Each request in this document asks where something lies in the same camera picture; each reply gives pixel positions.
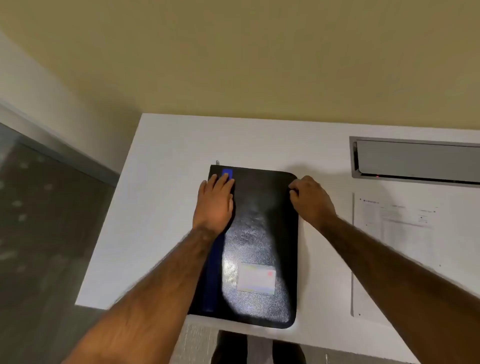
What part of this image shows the person's left hand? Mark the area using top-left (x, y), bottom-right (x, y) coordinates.
top-left (193, 173), bottom-right (236, 237)

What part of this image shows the person's right hand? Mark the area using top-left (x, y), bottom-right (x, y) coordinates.
top-left (288, 175), bottom-right (338, 230)

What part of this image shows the black zip folder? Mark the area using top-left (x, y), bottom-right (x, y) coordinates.
top-left (187, 160), bottom-right (300, 330)

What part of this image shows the person's left forearm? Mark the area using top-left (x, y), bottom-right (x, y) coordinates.
top-left (61, 226), bottom-right (221, 364)

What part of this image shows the person's right forearm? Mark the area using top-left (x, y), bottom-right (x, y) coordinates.
top-left (317, 214), bottom-right (480, 364)

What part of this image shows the white printed paper sheet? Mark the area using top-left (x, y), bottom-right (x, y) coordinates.
top-left (350, 192), bottom-right (480, 328)

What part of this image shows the grey desk cable flap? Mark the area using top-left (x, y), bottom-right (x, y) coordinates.
top-left (349, 136), bottom-right (480, 188)

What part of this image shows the glass partition with grey frame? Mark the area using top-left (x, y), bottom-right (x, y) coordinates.
top-left (0, 98), bottom-right (121, 364)

